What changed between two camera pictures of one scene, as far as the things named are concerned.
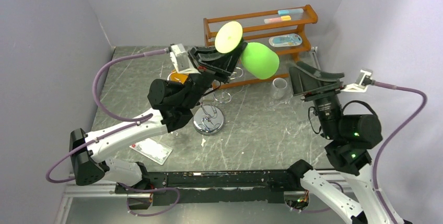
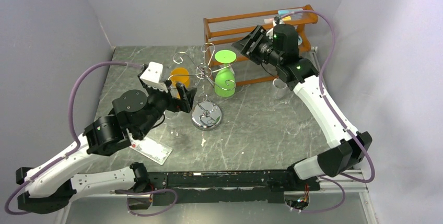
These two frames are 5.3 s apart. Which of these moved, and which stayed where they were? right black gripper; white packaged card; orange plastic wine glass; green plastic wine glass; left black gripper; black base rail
Moved: green plastic wine glass; right black gripper; left black gripper
Stayed: black base rail; orange plastic wine glass; white packaged card
